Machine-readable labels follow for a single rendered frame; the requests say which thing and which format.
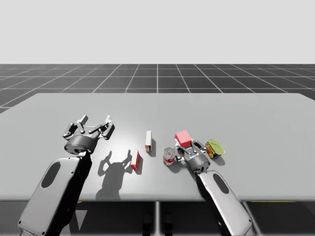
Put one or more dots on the green and blue rectangular can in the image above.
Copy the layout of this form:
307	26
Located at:
215	150

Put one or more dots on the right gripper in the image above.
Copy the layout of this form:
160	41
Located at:
199	163

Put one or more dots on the red cube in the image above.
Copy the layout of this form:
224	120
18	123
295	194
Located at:
183	137

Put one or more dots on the red and white can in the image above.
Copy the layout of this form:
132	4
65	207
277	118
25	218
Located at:
168	157

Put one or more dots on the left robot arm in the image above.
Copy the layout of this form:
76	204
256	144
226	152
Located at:
54	186

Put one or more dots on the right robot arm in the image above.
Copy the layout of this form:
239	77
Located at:
221	194

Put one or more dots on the red and white carton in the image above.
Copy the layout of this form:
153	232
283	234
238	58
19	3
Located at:
148	138

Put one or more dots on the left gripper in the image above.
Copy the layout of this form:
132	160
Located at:
82	143

